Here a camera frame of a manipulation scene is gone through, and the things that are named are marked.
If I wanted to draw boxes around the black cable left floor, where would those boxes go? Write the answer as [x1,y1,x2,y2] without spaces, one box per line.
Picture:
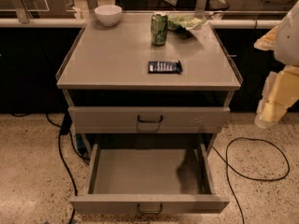
[9,112,92,224]

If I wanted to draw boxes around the grey top drawer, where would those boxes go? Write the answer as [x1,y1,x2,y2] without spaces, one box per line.
[68,106,230,133]

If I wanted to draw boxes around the white ceramic bowl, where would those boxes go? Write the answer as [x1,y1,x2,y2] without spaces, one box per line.
[94,5,122,26]

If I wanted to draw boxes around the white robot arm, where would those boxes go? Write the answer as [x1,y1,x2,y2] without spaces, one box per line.
[254,2,299,129]

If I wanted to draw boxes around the green soda can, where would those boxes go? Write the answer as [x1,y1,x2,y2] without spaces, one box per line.
[150,12,168,46]

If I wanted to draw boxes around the grey drawer cabinet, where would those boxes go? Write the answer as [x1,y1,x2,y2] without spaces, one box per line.
[58,12,241,148]

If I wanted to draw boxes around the blue rxbar blueberry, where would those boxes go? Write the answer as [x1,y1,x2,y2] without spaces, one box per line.
[148,61,183,74]

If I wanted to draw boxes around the black cable floor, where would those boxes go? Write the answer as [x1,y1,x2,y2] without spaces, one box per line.
[9,112,92,224]
[212,136,291,224]

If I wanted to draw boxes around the green chip bag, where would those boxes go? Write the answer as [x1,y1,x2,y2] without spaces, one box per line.
[167,15,206,38]

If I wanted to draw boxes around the black cable right floor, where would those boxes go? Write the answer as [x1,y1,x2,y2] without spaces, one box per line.
[212,136,291,224]

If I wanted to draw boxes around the white horizontal rail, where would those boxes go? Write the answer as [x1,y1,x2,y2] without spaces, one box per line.
[0,19,280,29]

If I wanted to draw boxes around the grey open middle drawer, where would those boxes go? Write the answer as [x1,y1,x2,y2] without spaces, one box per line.
[70,144,229,215]

